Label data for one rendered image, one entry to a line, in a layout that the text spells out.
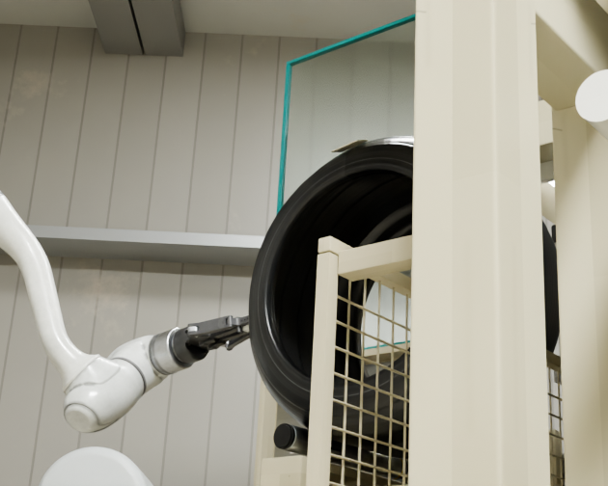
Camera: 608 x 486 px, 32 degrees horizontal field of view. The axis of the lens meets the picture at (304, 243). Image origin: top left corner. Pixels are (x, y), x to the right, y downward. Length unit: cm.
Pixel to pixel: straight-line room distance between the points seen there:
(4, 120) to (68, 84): 38
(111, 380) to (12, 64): 392
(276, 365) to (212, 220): 349
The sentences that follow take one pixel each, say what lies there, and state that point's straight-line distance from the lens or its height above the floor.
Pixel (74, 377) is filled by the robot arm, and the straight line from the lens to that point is 216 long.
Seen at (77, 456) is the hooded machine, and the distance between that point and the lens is 441.
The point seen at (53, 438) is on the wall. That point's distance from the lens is 513.
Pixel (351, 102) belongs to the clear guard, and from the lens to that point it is 301.
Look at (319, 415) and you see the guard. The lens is 115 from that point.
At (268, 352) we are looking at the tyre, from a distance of 190.
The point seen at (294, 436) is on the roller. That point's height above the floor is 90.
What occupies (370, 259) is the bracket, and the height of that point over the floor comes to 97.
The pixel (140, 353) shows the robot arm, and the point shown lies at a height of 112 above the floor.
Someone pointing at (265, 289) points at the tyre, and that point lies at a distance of 194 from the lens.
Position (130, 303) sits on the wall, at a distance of 523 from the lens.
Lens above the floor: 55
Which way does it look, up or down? 21 degrees up
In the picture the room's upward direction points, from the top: 3 degrees clockwise
